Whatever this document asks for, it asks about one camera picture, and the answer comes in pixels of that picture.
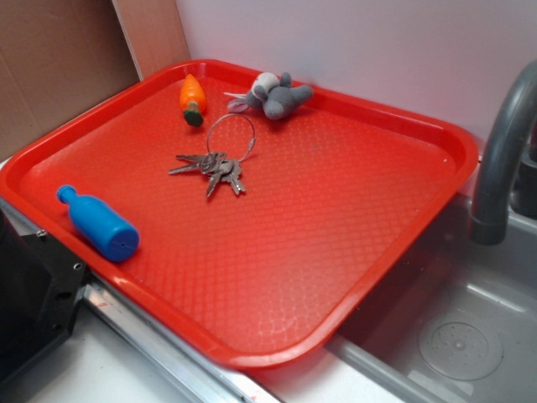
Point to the silver keys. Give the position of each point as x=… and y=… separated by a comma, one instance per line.
x=216, y=166

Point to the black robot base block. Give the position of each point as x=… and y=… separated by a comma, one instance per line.
x=41, y=286

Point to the red plastic tray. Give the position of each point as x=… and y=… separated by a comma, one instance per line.
x=335, y=194

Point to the grey plush mouse toy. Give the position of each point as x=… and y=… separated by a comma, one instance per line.
x=274, y=95

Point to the orange toy carrot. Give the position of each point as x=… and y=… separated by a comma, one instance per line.
x=192, y=101

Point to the blue toy bottle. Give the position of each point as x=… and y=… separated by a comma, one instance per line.
x=115, y=238

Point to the grey toy faucet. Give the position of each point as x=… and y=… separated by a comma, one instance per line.
x=507, y=176

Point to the grey toy sink basin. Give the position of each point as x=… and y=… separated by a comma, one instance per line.
x=452, y=320

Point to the brown cardboard panel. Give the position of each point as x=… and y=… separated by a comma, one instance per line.
x=61, y=58

